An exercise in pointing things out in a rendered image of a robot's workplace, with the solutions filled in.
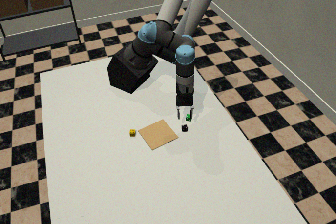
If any yellow die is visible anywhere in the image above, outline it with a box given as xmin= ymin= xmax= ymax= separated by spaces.
xmin=129 ymin=129 xmax=136 ymax=137

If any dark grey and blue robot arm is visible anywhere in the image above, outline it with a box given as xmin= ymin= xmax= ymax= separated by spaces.
xmin=123 ymin=0 xmax=212 ymax=78

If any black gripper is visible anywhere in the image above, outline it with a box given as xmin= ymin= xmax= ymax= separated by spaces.
xmin=176 ymin=74 xmax=194 ymax=119

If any black die with white pips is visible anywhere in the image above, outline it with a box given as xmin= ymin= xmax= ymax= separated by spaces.
xmin=182 ymin=124 xmax=188 ymax=132

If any tan square mat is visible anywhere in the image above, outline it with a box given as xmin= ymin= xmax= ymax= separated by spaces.
xmin=138 ymin=119 xmax=178 ymax=150

